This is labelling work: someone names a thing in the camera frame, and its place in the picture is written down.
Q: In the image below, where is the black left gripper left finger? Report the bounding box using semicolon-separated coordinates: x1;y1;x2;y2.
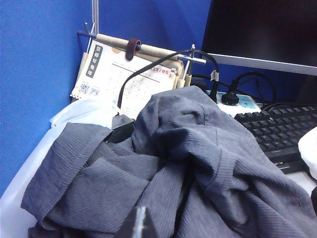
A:
118;206;141;238

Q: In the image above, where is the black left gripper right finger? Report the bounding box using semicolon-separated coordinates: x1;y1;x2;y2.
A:
140;206;159;238

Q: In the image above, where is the light gray backpack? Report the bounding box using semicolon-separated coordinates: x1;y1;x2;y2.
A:
298;128;317;216

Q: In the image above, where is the dark gray adapter box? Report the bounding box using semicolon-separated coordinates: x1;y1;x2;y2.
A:
111;113;136;144

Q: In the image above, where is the desk calendar with beige stand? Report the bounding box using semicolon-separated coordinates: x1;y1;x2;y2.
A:
70;22;207;120

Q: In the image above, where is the white power strip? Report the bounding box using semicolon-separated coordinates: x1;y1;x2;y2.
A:
205;89;264;117

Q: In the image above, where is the black mechanical keyboard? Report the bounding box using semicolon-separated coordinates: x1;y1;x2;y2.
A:
234;105;317;175

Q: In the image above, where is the black computer monitor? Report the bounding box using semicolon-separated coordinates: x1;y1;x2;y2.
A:
201;0;317;76

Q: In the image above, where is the black plug with cable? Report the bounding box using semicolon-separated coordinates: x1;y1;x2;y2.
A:
221;72;277;106

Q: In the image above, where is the black cable with white label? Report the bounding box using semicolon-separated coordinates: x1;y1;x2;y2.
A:
116;49;221;110

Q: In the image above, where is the silver partition frame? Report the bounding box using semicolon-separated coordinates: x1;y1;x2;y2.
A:
90;0;100;35

